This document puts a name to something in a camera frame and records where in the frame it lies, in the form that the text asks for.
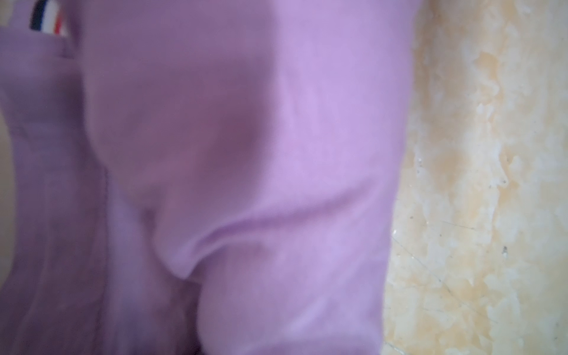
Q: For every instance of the purple long pants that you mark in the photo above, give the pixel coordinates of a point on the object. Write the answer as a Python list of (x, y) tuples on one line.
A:
[(203, 177)]

